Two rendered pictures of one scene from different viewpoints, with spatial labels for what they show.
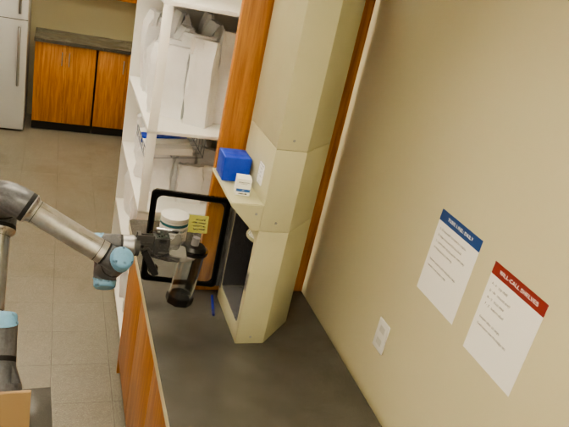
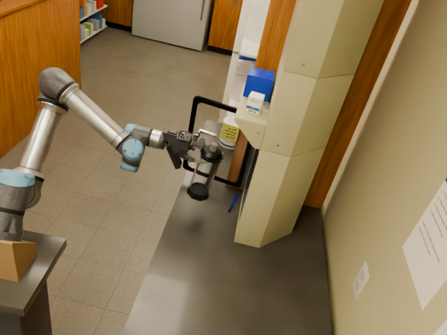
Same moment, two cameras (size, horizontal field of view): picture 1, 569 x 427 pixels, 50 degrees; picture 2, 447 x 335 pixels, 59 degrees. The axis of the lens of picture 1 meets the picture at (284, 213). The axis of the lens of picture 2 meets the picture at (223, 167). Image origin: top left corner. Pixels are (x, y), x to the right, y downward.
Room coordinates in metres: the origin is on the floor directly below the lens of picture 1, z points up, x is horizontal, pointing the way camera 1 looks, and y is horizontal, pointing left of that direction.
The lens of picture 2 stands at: (0.76, -0.32, 2.13)
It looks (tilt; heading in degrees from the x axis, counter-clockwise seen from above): 34 degrees down; 24
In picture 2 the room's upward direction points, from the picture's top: 13 degrees clockwise
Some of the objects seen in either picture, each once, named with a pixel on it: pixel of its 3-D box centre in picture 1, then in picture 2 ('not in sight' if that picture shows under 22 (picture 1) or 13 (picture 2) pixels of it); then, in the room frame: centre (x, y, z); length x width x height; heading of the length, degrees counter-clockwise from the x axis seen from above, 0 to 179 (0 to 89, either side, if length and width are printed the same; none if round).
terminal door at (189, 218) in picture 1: (185, 239); (218, 143); (2.16, 0.36, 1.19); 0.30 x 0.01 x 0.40; 103
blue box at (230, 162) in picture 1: (234, 164); (259, 83); (2.11, 0.22, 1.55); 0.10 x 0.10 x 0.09; 23
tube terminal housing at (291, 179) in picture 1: (274, 233); (288, 154); (2.11, 0.02, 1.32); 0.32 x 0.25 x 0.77; 23
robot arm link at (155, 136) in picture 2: (129, 245); (157, 139); (1.89, 0.51, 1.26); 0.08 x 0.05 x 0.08; 23
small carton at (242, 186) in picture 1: (242, 185); (255, 102); (1.98, 0.16, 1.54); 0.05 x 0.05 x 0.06; 14
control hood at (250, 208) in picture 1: (234, 197); (251, 114); (2.04, 0.19, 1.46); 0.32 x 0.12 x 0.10; 23
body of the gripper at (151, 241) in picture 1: (152, 244); (176, 142); (1.92, 0.43, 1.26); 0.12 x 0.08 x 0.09; 113
